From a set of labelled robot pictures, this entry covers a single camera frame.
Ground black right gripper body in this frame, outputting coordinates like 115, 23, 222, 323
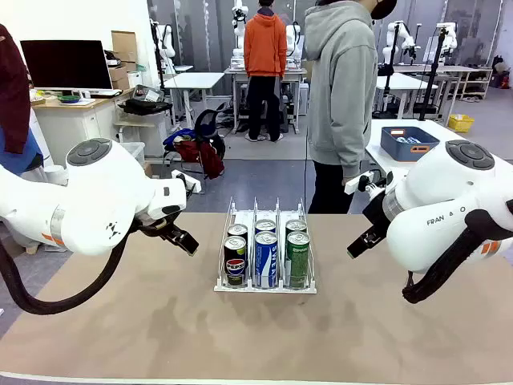
362, 191, 396, 241

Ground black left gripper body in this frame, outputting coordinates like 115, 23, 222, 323
134, 206, 181, 241

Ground blue plastic basket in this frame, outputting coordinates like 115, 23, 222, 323
379, 126, 441, 164

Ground person's right forearm grey sleeve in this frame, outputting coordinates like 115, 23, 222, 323
340, 115, 374, 180

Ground clear white can dispenser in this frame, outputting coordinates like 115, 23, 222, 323
213, 196, 320, 294

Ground black Pepsi logo can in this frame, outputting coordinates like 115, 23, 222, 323
223, 235, 248, 288

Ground green small-print can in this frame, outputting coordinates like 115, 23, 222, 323
285, 231, 311, 290

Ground green drink can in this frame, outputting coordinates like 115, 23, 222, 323
285, 219, 309, 236

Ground clear plastic storage box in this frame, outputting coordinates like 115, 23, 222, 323
119, 142, 146, 168

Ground blue Sweat can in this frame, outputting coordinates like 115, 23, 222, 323
254, 231, 279, 289

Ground red jacket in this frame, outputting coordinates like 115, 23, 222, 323
172, 138, 225, 180

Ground blue cloth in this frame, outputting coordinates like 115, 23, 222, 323
163, 128, 200, 148

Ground small wooden-top side table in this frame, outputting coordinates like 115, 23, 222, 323
114, 113, 169, 148

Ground large white table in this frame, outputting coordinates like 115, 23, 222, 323
365, 119, 474, 176

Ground black mesh office chair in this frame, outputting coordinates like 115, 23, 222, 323
176, 107, 227, 177

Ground white paper roll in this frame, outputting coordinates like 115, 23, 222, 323
42, 164, 69, 186

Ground black bag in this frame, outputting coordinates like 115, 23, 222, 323
119, 98, 173, 116

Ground yellow plastic basket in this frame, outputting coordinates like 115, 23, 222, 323
447, 114, 475, 133

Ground black tripod stand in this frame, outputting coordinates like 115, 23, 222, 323
372, 22, 402, 120
418, 23, 450, 121

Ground grey parts tray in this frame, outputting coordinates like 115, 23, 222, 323
134, 83, 165, 103

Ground white desk cabinet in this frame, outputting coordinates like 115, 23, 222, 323
30, 88, 135, 168

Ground person in grey hoodie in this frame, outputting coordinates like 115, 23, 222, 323
303, 0, 398, 214

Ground white background desk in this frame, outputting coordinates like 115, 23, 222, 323
163, 71, 225, 129

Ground small cardboard box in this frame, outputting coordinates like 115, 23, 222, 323
107, 63, 131, 91

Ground grey background workbench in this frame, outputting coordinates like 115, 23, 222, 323
224, 66, 309, 136

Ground flat cardboard sheet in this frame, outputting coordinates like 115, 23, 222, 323
111, 30, 138, 63

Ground black computer monitor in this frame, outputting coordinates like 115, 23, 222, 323
19, 38, 115, 92

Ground person in maroon top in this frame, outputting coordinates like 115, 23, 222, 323
0, 23, 44, 176

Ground person in orange hoodie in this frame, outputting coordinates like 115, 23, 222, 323
243, 0, 288, 144

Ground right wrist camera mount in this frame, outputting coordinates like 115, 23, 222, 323
343, 170, 396, 197

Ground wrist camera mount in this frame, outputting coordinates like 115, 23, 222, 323
171, 168, 201, 194
343, 170, 396, 197

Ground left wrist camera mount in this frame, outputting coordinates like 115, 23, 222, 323
171, 168, 201, 194

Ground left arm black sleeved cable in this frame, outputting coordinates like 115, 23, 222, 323
0, 222, 135, 316

